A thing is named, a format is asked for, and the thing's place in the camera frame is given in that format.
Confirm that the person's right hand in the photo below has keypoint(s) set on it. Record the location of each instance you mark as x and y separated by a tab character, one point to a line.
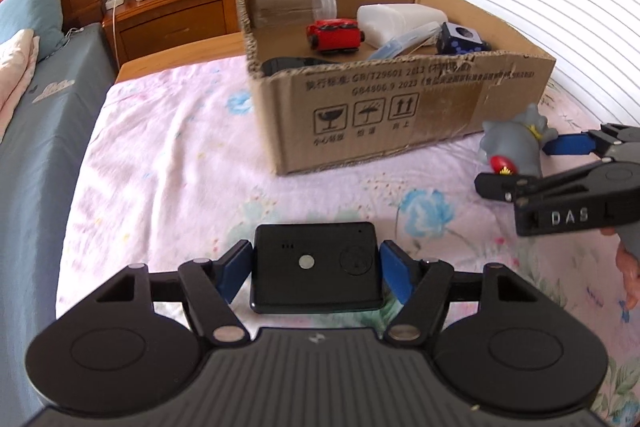
632	274

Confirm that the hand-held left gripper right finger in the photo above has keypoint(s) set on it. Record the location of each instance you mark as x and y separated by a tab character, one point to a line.
397	272

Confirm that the floral pink bed sheet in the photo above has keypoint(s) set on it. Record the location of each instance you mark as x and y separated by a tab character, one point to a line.
175	157

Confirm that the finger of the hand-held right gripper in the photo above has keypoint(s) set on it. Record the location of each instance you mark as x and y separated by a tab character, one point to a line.
570	144
545	187

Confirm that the wooden bed board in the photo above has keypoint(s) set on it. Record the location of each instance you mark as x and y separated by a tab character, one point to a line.
175	57

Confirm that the wooden nightstand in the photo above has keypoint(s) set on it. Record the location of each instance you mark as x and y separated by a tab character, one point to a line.
170	14

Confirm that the black device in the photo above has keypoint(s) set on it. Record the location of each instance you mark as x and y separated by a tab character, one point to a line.
320	287

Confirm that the black case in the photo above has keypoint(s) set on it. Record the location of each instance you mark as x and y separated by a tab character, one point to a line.
285	64

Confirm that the pink quilt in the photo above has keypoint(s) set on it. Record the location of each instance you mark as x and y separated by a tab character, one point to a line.
15	72

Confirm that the large blue pillow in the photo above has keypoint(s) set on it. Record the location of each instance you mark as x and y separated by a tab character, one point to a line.
30	12

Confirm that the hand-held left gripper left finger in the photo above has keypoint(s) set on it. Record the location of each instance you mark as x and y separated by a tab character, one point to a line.
235	269

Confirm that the grey cat toy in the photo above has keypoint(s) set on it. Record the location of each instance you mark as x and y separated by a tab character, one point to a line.
515	142

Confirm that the red toy car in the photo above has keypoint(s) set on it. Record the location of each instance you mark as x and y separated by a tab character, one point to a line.
335	37

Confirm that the black cube toy red wheels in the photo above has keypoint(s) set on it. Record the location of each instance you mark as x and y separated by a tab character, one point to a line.
457	42

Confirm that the white plastic container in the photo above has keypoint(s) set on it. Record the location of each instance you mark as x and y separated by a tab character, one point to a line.
395	19

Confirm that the blue bed sheet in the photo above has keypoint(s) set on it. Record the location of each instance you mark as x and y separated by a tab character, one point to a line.
40	182

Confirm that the brown cardboard box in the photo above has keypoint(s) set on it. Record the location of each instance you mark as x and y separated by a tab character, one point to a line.
350	127

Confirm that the clear plastic jar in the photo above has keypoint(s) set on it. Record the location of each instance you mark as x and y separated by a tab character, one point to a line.
285	7

